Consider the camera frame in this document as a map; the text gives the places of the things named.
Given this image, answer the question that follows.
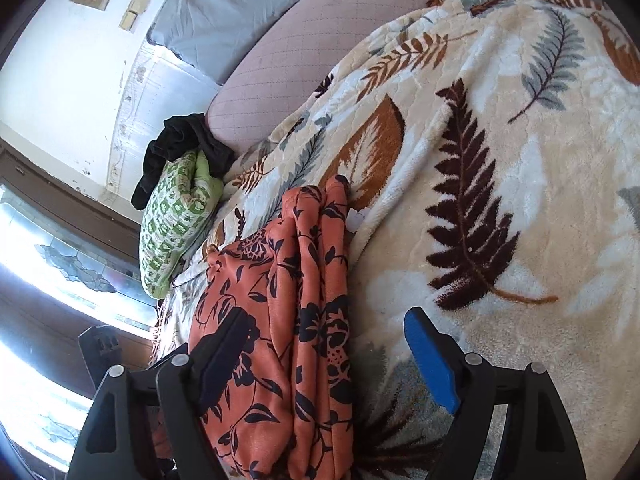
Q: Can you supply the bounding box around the black cloth on pillow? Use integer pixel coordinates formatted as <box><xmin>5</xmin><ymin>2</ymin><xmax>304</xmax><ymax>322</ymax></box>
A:
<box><xmin>131</xmin><ymin>113</ymin><xmax>236</xmax><ymax>210</ymax></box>

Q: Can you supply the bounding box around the pink quilted bolster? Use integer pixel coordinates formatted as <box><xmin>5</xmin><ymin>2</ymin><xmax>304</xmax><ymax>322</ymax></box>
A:
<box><xmin>206</xmin><ymin>0</ymin><xmax>428</xmax><ymax>154</ymax></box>

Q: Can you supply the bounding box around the leaf-pattern plush blanket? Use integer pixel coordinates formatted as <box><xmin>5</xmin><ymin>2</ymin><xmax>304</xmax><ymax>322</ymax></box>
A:
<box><xmin>155</xmin><ymin>0</ymin><xmax>639</xmax><ymax>479</ymax></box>

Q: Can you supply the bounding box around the green white patterned pillow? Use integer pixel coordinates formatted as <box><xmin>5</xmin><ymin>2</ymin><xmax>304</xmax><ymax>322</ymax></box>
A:
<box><xmin>139</xmin><ymin>151</ymin><xmax>224</xmax><ymax>299</ymax></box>

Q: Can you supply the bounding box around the grey pillow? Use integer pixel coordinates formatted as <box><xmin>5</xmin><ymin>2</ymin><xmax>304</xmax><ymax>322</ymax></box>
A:
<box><xmin>146</xmin><ymin>0</ymin><xmax>299</xmax><ymax>84</ymax></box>

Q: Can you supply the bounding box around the beige wall switch plate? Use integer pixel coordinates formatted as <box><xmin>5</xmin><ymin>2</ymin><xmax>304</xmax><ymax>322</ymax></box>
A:
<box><xmin>119</xmin><ymin>0</ymin><xmax>151</xmax><ymax>32</ymax></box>

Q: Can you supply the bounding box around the orange black floral garment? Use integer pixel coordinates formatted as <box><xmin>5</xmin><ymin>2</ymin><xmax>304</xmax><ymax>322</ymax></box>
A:
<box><xmin>189</xmin><ymin>176</ymin><xmax>354</xmax><ymax>479</ymax></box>

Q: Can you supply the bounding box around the stained glass window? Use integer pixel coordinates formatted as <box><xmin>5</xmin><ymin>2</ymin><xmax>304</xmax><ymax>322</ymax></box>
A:
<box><xmin>1</xmin><ymin>186</ymin><xmax>156</xmax><ymax>478</ymax></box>

